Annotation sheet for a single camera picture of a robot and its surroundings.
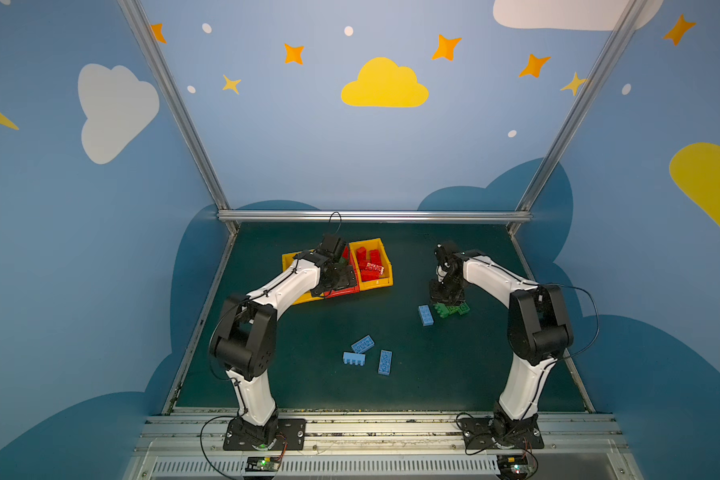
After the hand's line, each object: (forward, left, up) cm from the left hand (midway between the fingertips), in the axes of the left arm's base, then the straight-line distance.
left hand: (344, 283), depth 93 cm
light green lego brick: (-5, -35, -7) cm, 36 cm away
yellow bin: (+6, -14, -6) cm, 17 cm away
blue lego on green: (-22, -4, -7) cm, 23 cm away
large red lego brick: (+8, -9, -5) cm, 13 cm away
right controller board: (-46, -43, -10) cm, 64 cm away
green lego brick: (-5, -39, -7) cm, 40 cm away
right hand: (-2, -31, -5) cm, 32 cm away
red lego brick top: (+16, -5, -6) cm, 17 cm away
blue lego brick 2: (-21, -13, -12) cm, 27 cm away
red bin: (+14, 0, -3) cm, 14 cm away
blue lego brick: (-16, -6, -9) cm, 20 cm away
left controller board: (-47, +18, -9) cm, 51 cm away
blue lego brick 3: (-7, -27, -8) cm, 29 cm away
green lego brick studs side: (-5, -32, -7) cm, 33 cm away
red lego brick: (+16, -10, -6) cm, 20 cm away
